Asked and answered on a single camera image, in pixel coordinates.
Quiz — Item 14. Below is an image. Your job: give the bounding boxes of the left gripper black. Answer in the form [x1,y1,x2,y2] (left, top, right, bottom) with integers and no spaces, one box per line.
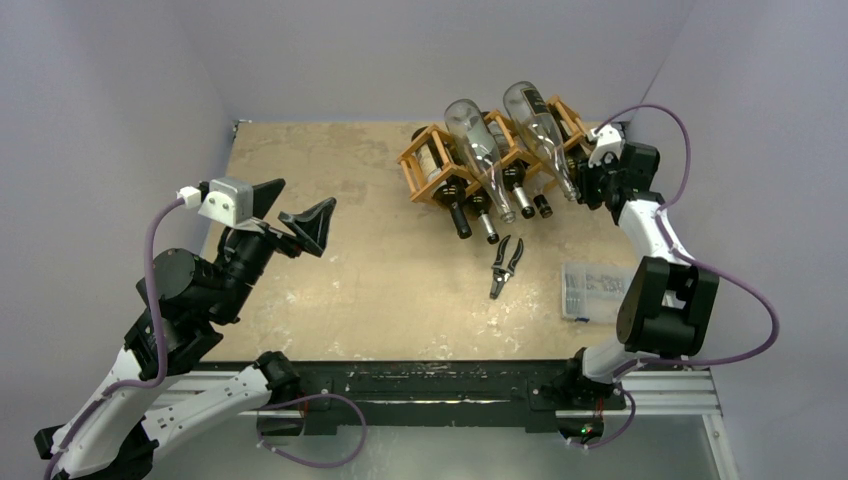
[213,178,336,320]

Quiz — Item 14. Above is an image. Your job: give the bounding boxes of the square clear whisky bottle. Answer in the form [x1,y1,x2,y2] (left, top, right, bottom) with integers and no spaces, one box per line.
[533,194,553,219]

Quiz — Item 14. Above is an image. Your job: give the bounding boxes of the clear glass bottle tall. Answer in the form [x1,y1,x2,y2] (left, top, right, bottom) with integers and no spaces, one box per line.
[503,81,579,202]

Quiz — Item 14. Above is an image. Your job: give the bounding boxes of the dark green bottle silver neck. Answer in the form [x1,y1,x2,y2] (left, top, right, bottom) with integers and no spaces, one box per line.
[464,189,500,245]

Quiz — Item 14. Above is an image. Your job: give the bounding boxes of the dark green bottle back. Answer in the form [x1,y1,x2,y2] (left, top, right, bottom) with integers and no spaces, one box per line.
[410,125,474,241]

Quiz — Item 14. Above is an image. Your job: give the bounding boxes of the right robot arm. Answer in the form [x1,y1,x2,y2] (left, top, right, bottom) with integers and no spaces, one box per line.
[561,143,719,407]

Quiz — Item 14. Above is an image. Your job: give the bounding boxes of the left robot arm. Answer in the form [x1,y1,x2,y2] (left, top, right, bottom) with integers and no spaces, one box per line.
[35,177,337,479]

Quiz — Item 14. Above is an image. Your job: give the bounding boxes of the dark bottle in rack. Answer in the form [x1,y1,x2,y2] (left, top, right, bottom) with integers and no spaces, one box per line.
[487,120,536,219]

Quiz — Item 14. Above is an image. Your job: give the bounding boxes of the wooden wine rack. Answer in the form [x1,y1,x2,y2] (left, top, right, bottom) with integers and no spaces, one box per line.
[397,95,590,205]

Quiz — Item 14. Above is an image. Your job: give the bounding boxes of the clear plastic parts box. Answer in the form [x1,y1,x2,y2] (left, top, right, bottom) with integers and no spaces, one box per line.
[561,262,635,324]

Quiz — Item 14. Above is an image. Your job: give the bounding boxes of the black grey pliers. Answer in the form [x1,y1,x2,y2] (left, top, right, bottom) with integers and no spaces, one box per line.
[489,235,525,300]

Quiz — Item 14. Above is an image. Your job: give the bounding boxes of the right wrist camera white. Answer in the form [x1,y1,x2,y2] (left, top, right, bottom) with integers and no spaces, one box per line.
[586,124,625,168]

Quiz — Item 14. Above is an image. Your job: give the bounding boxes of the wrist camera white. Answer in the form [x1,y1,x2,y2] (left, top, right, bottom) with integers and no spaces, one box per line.
[176,177,262,233]
[586,124,625,168]

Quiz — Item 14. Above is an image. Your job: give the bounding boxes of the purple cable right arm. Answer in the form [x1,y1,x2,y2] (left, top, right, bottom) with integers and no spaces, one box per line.
[592,103,782,372]

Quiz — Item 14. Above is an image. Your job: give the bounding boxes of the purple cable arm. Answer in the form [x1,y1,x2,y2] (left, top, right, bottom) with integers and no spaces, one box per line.
[42,195,190,480]
[592,103,782,372]

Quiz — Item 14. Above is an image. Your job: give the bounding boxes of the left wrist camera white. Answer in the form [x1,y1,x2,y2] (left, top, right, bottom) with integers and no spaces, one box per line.
[176,177,262,233]

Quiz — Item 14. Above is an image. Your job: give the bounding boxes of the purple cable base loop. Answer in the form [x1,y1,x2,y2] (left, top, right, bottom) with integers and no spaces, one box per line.
[255,394,369,470]

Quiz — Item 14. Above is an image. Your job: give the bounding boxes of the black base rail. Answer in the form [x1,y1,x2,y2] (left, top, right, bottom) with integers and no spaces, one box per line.
[268,359,626,438]

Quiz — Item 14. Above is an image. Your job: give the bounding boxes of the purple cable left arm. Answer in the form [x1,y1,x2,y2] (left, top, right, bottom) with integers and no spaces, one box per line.
[42,195,190,480]

